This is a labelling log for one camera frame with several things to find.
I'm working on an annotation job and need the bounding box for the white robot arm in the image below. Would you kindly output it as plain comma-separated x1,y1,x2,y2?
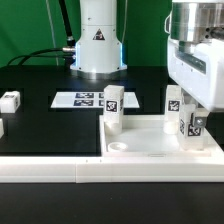
71,0,224,112

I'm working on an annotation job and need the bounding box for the black cable bundle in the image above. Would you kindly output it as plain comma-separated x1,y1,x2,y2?
7,0,77,66

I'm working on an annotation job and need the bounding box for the white block at left edge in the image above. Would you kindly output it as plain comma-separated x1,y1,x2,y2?
0,118,4,139

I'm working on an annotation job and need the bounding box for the white marker base plate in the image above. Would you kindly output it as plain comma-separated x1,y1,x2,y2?
51,92,139,109

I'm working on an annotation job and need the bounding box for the white L-shaped obstacle fence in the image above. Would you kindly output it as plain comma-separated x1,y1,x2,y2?
0,137,224,183

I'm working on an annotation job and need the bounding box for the white square table top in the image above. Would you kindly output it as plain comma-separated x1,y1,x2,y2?
100,115,215,157

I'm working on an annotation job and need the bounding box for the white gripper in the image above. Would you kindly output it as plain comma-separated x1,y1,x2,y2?
164,9,224,128

